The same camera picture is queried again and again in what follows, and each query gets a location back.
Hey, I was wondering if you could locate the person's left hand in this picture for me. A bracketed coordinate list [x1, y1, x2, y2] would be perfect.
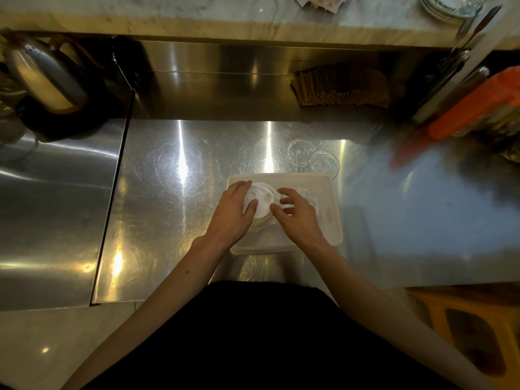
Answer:
[205, 180, 259, 251]

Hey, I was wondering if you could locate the person's right hand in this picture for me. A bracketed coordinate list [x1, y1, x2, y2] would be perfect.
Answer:
[269, 187, 326, 251]

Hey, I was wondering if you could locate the plastic cup with white lid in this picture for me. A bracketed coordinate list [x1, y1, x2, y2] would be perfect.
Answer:
[242, 182, 282, 233]

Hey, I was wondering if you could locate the person's right forearm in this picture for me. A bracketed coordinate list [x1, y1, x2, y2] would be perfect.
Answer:
[303, 239, 502, 390]

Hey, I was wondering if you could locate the person's left forearm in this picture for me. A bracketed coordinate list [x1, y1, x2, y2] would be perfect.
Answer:
[61, 236, 226, 390]

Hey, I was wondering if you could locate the clear plastic lid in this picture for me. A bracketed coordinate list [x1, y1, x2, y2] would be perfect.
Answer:
[284, 139, 322, 168]
[308, 150, 341, 179]
[284, 187, 322, 216]

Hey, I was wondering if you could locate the white plastic tray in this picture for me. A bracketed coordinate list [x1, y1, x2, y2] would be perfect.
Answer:
[226, 173, 344, 256]

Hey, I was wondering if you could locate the black apron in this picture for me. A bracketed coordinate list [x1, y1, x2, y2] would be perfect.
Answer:
[81, 280, 462, 390]

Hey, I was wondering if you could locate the row of brown paper sleeves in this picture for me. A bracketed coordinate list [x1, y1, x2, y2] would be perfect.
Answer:
[290, 64, 391, 108]

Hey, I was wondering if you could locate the black kettle base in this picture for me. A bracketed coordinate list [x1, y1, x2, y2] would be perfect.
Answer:
[15, 87, 120, 143]

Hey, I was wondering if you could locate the crumpled paper sheet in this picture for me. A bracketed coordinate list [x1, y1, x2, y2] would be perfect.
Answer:
[292, 0, 351, 14]

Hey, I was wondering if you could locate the orange plastic container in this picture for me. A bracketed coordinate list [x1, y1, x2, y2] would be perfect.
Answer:
[427, 66, 520, 142]

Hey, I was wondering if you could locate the yellow plastic stool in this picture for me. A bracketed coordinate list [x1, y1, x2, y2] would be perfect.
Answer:
[406, 285, 520, 390]

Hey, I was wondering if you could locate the stainless steel kettle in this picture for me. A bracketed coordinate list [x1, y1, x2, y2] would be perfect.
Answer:
[3, 34, 91, 115]

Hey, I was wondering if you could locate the metal fork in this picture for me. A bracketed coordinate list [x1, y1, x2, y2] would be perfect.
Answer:
[452, 17, 477, 51]

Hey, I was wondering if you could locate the stack of glass plates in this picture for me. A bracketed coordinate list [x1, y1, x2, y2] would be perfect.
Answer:
[420, 0, 489, 24]

